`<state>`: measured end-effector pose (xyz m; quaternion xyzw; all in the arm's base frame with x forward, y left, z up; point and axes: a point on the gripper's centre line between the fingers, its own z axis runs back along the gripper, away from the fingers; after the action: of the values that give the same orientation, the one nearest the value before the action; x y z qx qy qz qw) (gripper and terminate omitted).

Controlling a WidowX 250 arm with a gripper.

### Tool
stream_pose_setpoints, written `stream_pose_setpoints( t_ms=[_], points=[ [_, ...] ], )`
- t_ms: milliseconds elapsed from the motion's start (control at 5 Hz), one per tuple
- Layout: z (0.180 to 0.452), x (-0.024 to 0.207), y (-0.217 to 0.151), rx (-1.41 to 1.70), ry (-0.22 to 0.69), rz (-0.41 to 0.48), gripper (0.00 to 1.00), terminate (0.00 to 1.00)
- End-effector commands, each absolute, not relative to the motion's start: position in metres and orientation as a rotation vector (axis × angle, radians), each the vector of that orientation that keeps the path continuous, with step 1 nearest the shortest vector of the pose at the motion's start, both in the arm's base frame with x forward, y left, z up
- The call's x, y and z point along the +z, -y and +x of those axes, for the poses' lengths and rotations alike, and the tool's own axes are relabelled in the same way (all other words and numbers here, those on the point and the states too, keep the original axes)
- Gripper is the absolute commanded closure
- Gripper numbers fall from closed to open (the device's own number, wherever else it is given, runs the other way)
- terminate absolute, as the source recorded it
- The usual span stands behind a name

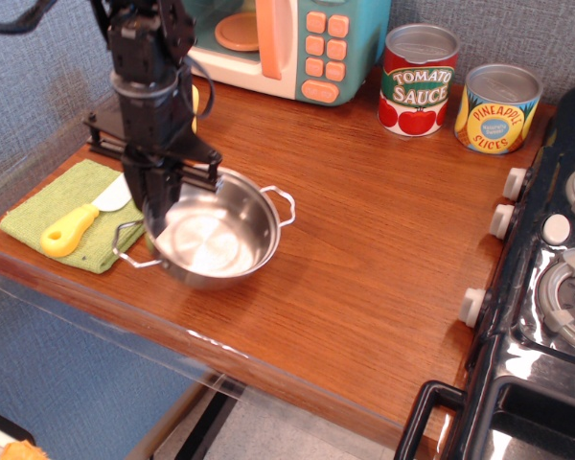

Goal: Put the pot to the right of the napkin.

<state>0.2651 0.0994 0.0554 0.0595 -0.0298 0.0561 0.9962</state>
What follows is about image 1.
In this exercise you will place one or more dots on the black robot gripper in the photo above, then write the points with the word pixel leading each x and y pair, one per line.
pixel 152 127

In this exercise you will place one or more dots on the stainless steel two-handled pot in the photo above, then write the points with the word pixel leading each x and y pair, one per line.
pixel 213 240

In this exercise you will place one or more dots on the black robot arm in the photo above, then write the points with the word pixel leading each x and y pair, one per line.
pixel 147 40

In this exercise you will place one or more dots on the green cloth napkin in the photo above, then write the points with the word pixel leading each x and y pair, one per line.
pixel 79 185

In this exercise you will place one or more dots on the yellow toy bell pepper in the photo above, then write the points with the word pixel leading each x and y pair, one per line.
pixel 195 106

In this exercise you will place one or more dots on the orange plate inside microwave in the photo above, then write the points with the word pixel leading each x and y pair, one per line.
pixel 238 32

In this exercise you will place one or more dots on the teal toy microwave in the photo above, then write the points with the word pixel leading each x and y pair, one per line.
pixel 317 52

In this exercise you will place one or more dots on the tomato sauce can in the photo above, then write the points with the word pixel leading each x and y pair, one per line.
pixel 417 74

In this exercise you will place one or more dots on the orange object bottom left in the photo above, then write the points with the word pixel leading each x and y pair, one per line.
pixel 22 450

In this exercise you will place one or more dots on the white stove knob lower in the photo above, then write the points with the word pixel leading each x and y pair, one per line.
pixel 471 305

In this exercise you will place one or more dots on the white stove knob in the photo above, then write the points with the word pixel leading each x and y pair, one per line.
pixel 513 183
pixel 501 220
pixel 471 305

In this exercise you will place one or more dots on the white stove knob middle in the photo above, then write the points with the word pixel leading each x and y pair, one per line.
pixel 501 220

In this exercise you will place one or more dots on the pineapple slices can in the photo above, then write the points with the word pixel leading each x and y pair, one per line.
pixel 498 105

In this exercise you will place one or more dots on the white stove knob upper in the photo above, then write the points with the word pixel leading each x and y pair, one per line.
pixel 513 183

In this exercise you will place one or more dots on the black toy stove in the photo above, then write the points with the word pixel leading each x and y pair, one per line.
pixel 519 398

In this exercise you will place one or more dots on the yellow-handled toy knife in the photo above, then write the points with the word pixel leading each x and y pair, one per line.
pixel 63 237

